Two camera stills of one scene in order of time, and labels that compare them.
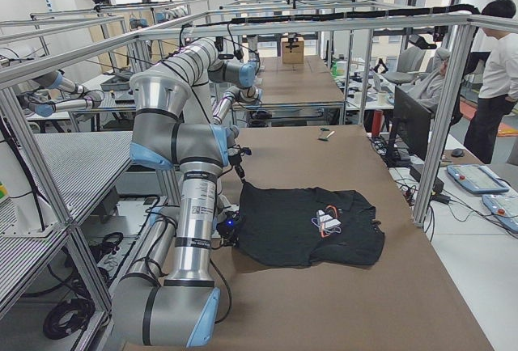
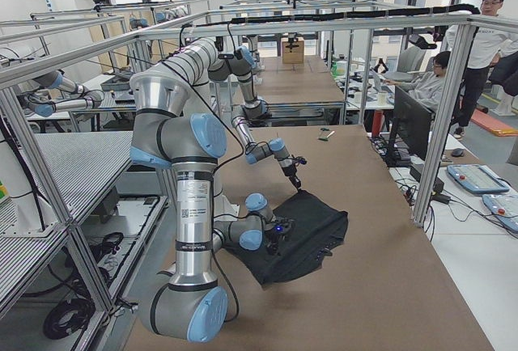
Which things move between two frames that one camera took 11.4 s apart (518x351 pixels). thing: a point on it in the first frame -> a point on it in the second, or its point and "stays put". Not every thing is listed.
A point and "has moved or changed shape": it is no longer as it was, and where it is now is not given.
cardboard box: [293, 50] stays put
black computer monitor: [412, 120] stays put
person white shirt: [498, 92] -> [489, 45]
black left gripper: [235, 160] -> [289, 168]
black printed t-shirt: [296, 226] has moved or changed shape
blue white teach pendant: [477, 179] stays put
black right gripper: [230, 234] -> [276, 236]
